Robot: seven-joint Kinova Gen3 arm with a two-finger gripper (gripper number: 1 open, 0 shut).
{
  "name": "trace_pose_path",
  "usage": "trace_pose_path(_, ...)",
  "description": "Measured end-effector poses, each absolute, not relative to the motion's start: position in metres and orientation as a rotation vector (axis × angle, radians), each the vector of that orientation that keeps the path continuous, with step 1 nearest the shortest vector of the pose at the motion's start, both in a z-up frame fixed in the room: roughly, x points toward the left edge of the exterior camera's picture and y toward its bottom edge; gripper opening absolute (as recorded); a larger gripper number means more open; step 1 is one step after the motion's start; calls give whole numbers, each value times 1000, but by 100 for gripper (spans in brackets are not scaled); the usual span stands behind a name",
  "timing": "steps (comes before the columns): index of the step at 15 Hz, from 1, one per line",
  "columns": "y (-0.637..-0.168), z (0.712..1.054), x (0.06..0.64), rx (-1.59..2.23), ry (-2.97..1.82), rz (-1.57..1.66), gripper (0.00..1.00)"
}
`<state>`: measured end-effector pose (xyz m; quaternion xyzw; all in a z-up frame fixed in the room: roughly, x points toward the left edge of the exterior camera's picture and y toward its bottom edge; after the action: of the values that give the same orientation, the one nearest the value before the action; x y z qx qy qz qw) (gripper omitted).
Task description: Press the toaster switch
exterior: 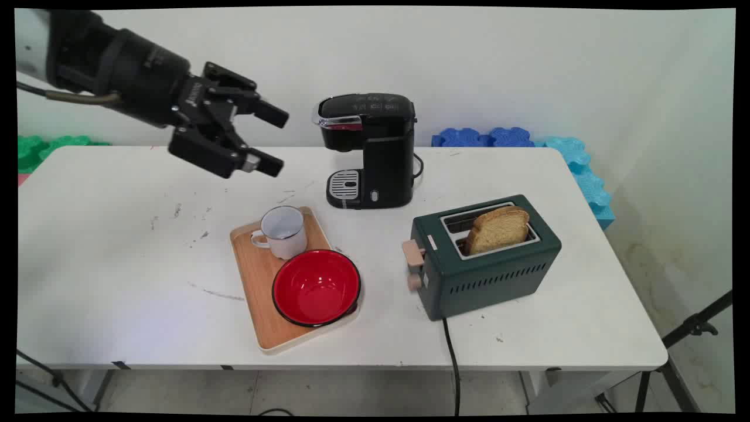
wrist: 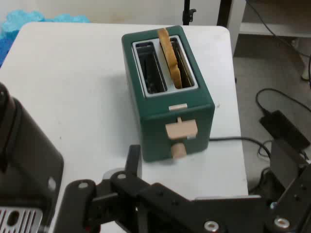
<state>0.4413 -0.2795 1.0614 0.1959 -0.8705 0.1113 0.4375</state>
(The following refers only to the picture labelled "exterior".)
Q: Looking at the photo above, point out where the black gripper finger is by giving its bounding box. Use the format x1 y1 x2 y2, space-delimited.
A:
202 61 290 129
168 127 285 180

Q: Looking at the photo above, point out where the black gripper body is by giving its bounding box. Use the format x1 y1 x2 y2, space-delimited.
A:
110 29 240 134

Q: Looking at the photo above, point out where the beige toaster lever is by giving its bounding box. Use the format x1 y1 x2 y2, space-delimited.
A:
402 239 426 271

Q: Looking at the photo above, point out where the green foam mat piece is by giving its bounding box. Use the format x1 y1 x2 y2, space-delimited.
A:
18 136 52 175
48 135 112 148

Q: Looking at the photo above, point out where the white enamel mug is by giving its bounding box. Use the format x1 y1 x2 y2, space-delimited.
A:
251 206 309 261

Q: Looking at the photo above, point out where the wooden serving tray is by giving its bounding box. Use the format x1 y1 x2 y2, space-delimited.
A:
229 205 360 355

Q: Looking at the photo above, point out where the black coffee machine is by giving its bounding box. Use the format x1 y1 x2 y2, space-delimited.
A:
312 93 418 210

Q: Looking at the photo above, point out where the red enamel bowl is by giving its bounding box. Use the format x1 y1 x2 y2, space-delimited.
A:
271 249 362 328

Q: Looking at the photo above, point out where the blue foam mat piece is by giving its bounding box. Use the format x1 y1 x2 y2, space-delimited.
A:
489 127 537 148
432 128 494 148

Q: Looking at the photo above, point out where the grey table leg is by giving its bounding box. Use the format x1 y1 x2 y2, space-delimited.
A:
87 369 119 412

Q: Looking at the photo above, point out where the toast bread slice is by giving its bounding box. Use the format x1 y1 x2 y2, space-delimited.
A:
465 205 531 256

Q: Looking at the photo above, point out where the dark green toaster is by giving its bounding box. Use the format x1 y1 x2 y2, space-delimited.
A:
410 195 563 322

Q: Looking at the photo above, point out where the cyan foam mat piece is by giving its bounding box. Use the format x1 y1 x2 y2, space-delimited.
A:
533 136 592 172
571 167 616 231

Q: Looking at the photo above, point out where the black tripod stand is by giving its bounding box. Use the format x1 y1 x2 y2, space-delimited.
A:
595 290 734 414

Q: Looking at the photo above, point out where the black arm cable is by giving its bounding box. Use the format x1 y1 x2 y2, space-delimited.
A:
16 81 122 108

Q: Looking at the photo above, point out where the black floor cable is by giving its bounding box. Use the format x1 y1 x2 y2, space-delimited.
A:
16 349 97 413

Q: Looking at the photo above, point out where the black toaster power cable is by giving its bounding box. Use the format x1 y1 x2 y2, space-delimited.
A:
441 316 462 417

